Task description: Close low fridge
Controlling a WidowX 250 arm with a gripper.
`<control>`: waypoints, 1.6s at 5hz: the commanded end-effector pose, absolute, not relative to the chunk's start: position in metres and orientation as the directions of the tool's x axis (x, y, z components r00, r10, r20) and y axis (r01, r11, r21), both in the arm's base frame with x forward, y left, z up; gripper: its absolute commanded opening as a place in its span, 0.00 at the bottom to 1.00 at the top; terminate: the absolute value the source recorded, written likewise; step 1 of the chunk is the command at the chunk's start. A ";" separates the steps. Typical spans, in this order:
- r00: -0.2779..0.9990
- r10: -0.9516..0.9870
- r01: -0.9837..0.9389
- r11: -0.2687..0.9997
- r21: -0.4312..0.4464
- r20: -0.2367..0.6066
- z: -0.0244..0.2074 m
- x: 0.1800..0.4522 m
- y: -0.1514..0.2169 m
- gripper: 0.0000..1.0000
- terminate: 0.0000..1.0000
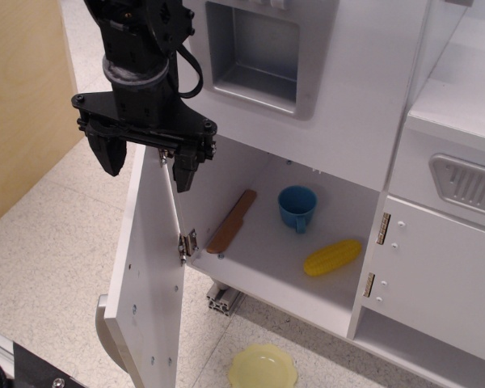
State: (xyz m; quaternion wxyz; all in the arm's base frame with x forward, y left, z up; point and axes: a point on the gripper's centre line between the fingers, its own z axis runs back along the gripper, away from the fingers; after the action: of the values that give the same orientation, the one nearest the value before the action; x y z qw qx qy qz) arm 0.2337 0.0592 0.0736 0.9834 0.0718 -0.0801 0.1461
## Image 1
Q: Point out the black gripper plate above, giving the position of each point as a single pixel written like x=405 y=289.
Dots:
x=171 y=126

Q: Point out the white low fridge door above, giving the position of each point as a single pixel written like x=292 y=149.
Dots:
x=146 y=288

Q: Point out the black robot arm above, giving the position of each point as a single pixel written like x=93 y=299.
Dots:
x=142 y=41

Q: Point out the silver fridge door hinge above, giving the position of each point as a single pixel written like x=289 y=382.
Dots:
x=187 y=246

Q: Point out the white toy kitchen fridge cabinet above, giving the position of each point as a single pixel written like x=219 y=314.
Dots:
x=342 y=153

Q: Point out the wooden toy knife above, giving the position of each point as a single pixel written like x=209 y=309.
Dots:
x=232 y=224

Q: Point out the plywood side panel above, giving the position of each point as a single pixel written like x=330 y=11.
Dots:
x=36 y=84

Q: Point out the blue plastic cup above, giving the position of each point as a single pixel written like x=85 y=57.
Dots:
x=296 y=207

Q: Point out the aluminium extrusion foot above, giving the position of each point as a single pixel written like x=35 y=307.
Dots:
x=224 y=300

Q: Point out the silver ice dispenser recess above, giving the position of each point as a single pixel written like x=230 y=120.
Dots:
x=271 y=53

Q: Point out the yellow toy corn cob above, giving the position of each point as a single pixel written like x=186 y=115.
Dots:
x=332 y=257

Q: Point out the pale yellow plastic plate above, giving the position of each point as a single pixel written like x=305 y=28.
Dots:
x=262 y=365

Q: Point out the upper brass door hinge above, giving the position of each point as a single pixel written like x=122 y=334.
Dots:
x=381 y=236

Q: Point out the brass door hinge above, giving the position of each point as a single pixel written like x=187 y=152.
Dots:
x=381 y=236
x=369 y=284

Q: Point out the lower brass door hinge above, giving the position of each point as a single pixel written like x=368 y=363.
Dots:
x=369 y=284

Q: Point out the white oven cabinet door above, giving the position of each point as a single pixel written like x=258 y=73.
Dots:
x=430 y=275

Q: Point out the silver oven vent panel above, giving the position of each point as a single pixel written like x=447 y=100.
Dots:
x=459 y=182

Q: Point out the silver fridge door handle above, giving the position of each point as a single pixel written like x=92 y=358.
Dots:
x=112 y=343

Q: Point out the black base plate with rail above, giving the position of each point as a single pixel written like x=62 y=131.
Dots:
x=21 y=368

